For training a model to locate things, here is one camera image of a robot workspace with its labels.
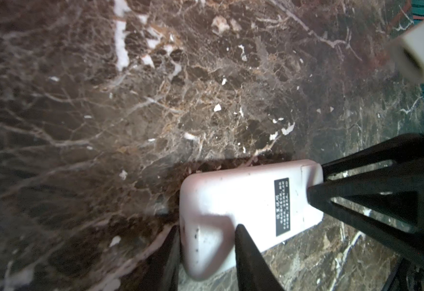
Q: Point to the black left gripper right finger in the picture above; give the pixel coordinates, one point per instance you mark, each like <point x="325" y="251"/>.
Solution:
<point x="253" y="273"/>

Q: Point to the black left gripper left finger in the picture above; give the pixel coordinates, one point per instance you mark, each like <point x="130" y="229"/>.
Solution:
<point x="163" y="272"/>

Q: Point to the white remote control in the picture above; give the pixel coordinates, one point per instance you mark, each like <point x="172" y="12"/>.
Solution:
<point x="269" y="200"/>

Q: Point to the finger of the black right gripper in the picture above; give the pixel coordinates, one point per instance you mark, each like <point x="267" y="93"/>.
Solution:
<point x="400" y="149"/>
<point x="389" y="209"/>

